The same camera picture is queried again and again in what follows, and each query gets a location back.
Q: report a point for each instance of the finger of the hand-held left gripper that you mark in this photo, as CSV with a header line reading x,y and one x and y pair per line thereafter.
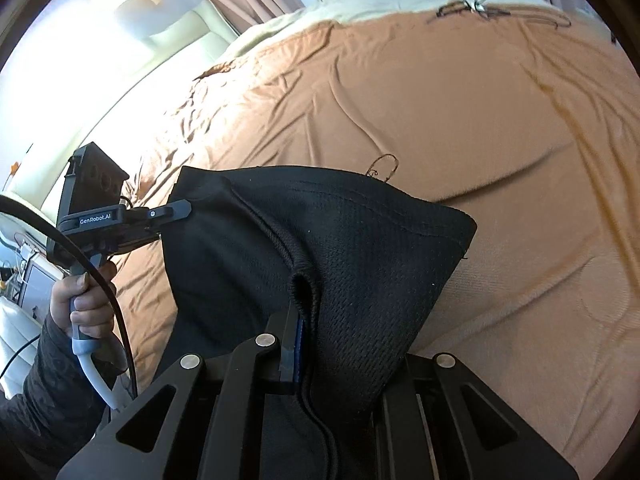
x,y
165,211
142,240

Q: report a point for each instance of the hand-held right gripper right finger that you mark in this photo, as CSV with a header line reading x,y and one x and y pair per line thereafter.
x,y
450,390

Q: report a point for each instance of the black clothes hanger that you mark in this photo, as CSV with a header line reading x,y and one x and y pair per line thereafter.
x,y
540,19
457,7

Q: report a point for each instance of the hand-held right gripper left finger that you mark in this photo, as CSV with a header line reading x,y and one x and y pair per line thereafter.
x,y
298,350

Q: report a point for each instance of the person's left forearm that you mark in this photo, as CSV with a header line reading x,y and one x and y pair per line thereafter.
x,y
45,390

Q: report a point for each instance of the black mesh shorts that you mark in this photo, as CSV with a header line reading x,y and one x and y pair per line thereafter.
x,y
350,260

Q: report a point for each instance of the white leather headboard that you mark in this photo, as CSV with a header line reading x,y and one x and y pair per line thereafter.
x,y
195,25

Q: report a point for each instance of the white bedside furniture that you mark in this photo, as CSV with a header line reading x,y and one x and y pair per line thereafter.
x,y
15,320

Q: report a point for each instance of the orange-brown blanket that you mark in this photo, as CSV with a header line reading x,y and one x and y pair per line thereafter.
x,y
450,110

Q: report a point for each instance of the person's left hand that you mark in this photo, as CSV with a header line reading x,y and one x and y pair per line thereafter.
x,y
80,305

